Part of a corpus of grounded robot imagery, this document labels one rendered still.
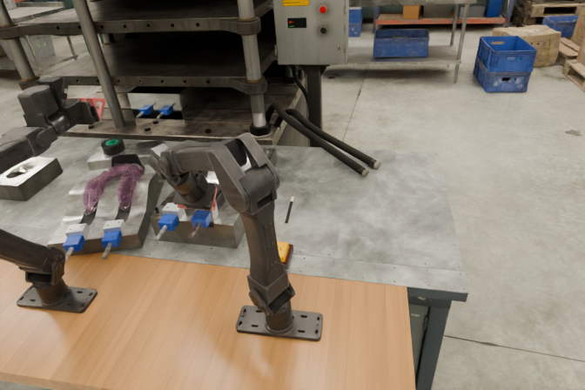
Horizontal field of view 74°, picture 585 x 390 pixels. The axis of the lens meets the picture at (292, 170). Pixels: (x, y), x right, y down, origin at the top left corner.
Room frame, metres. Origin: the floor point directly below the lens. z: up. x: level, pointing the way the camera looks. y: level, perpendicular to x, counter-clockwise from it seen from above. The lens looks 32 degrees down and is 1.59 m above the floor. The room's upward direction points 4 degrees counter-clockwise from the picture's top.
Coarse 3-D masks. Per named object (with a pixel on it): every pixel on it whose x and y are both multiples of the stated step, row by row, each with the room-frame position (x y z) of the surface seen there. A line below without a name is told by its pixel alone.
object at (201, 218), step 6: (216, 204) 0.90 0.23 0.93; (198, 210) 0.88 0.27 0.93; (204, 210) 0.87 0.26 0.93; (216, 210) 0.89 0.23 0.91; (192, 216) 0.85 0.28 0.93; (198, 216) 0.85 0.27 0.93; (204, 216) 0.85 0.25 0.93; (210, 216) 0.86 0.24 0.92; (216, 216) 0.89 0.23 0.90; (192, 222) 0.84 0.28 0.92; (198, 222) 0.83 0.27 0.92; (204, 222) 0.83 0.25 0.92; (192, 234) 0.79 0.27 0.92
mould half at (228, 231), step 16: (272, 160) 1.28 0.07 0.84; (208, 176) 1.11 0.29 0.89; (160, 208) 0.96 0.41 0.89; (224, 208) 0.93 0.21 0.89; (224, 224) 0.86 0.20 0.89; (240, 224) 0.90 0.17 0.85; (160, 240) 0.91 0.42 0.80; (176, 240) 0.90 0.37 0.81; (192, 240) 0.88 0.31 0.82; (208, 240) 0.87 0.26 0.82; (224, 240) 0.86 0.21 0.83; (240, 240) 0.88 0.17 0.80
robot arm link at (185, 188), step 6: (186, 174) 0.79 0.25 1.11; (192, 174) 0.82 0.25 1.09; (168, 180) 0.78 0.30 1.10; (174, 180) 0.78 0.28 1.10; (180, 180) 0.78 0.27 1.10; (186, 180) 0.78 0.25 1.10; (192, 180) 0.80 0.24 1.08; (174, 186) 0.77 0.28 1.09; (180, 186) 0.77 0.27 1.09; (186, 186) 0.78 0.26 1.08; (192, 186) 0.79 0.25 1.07; (180, 192) 0.79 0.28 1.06; (186, 192) 0.79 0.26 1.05
